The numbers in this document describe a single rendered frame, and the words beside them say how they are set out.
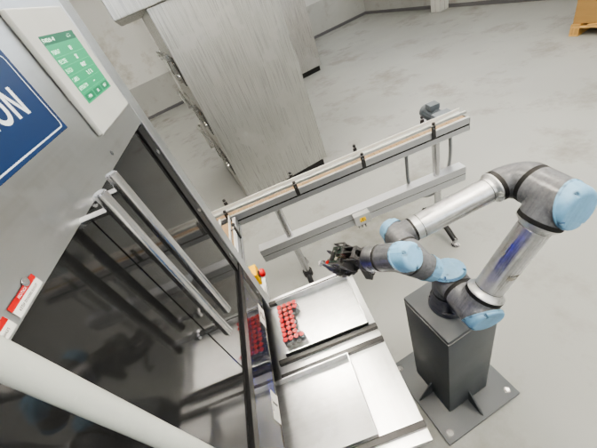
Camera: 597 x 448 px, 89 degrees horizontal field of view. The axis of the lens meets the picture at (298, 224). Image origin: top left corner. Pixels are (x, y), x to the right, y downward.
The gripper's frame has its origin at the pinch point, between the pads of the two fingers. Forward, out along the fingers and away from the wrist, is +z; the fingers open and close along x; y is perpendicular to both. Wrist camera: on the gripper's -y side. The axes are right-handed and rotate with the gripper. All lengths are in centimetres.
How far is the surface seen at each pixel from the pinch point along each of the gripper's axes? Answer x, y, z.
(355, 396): 37.0, -24.6, -0.6
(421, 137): -112, -58, 30
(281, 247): -30, -32, 113
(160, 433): 41, 46, -44
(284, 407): 49, -11, 17
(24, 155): 18, 73, -33
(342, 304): 7.1, -24.9, 19.2
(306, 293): 6.6, -15.9, 34.8
